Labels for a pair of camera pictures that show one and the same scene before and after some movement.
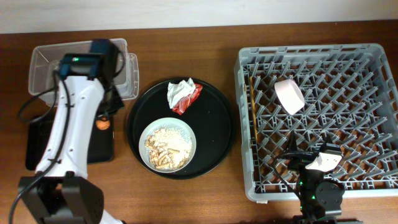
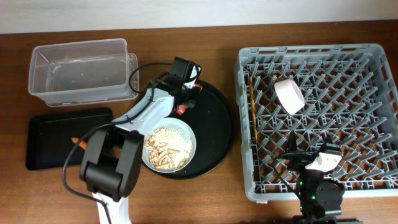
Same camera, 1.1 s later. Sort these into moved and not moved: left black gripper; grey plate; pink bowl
Moved: left black gripper
Not moved: pink bowl; grey plate
